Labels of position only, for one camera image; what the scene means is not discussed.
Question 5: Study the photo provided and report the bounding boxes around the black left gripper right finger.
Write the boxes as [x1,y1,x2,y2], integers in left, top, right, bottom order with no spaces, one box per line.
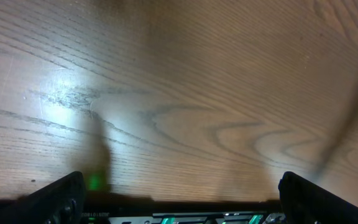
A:
[278,172,358,224]

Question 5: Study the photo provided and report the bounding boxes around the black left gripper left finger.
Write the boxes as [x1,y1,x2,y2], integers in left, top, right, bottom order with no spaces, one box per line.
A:
[0,171,86,224]

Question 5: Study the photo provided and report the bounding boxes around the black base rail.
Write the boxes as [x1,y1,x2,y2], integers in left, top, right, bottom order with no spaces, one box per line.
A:
[0,190,282,223]

